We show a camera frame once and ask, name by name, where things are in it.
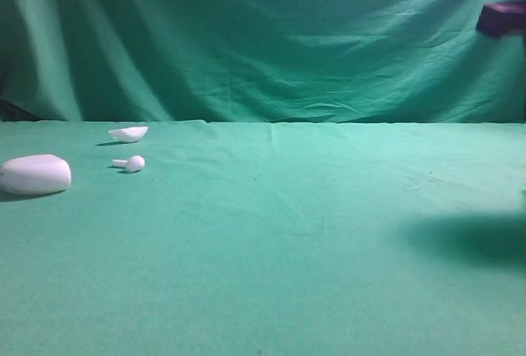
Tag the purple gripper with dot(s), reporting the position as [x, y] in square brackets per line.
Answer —
[499, 19]

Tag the white earbud case lid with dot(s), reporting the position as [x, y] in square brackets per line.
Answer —
[128, 134]

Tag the white earbud near left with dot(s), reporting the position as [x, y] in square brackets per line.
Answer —
[134, 164]

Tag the white earbud case base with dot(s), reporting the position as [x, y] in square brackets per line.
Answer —
[35, 175]

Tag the green table cloth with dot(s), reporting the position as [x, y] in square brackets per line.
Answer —
[269, 239]

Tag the green backdrop cloth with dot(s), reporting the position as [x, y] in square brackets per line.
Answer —
[321, 61]

